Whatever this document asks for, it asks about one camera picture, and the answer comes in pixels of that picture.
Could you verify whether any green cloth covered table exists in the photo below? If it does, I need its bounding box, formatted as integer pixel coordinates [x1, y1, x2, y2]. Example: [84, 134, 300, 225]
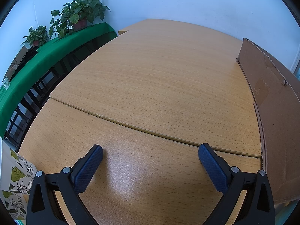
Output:
[1, 22, 117, 137]

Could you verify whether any brown cardboard box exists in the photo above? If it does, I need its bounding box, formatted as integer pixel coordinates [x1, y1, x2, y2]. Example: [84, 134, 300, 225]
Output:
[236, 38, 299, 204]

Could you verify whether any small potted green plant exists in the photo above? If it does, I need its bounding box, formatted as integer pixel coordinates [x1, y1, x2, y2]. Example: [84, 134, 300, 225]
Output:
[21, 25, 50, 47]

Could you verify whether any large potted green plant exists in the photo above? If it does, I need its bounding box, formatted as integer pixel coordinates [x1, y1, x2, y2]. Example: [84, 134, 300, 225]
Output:
[48, 0, 110, 39]

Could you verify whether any leaf patterned paper cup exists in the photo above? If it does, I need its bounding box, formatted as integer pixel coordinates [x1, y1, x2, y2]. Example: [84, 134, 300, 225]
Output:
[1, 144, 37, 224]

